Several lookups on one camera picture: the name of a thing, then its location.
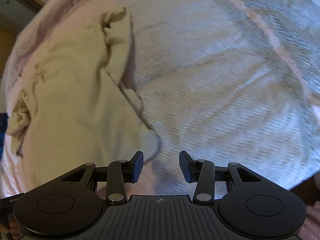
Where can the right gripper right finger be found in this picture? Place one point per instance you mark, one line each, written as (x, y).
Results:
(201, 172)

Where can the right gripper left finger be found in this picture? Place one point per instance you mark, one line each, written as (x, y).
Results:
(121, 172)

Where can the pink bed sheet duvet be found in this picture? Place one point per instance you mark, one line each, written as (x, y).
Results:
(58, 17)

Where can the grey herringbone blanket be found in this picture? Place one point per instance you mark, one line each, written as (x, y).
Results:
(228, 81)

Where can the cream long-sleeve shirt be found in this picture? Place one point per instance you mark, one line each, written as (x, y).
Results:
(75, 108)

